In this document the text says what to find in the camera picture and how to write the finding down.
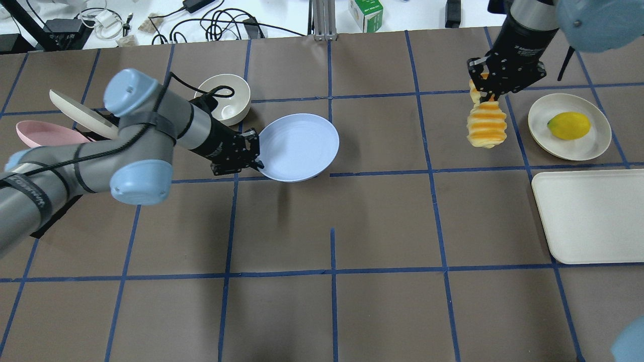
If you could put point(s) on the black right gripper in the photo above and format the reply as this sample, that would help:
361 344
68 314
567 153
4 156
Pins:
523 44

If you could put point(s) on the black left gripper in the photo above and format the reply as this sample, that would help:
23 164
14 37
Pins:
210 141

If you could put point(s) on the blue plate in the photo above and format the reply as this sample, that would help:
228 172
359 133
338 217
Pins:
297 147

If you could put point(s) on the yellow orange striped bread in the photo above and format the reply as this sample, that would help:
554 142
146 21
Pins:
486 122

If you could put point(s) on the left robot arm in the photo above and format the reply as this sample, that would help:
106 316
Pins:
136 166

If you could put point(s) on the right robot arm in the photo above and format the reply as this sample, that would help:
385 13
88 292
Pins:
589 26

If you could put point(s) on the cream plate under lemon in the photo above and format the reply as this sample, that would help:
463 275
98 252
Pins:
594 144

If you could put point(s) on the black plate rack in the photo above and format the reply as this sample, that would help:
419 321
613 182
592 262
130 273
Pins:
70 203

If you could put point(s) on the cream plate in rack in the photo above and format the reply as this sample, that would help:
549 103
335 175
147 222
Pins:
86 117

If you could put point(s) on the pink plate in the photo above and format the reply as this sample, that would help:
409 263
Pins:
37 134

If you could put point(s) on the cream white bowl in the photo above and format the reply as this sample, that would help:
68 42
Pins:
229 106

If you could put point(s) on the black power brick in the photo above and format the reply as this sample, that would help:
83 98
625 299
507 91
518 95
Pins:
453 14

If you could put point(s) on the yellow lemon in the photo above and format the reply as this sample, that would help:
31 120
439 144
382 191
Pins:
569 125

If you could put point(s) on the green white box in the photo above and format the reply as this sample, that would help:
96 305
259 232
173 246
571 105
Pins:
367 14

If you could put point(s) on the white rectangular tray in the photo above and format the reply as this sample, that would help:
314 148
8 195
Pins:
591 217

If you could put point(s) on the black power adapter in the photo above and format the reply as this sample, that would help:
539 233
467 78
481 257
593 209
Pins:
193 6

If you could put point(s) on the aluminium frame post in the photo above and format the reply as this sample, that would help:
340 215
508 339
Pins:
322 20

